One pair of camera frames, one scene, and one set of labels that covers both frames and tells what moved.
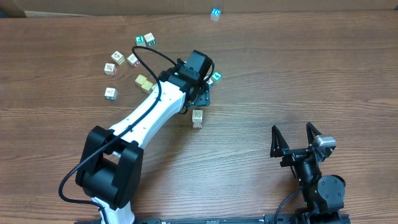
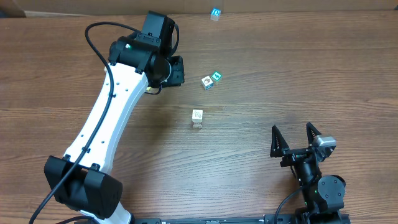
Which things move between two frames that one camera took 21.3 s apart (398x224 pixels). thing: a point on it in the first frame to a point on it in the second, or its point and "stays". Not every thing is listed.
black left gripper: [203, 95] to [176, 74]
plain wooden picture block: [197, 116] stays
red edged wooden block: [198, 124] stays
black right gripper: [280, 149] stays
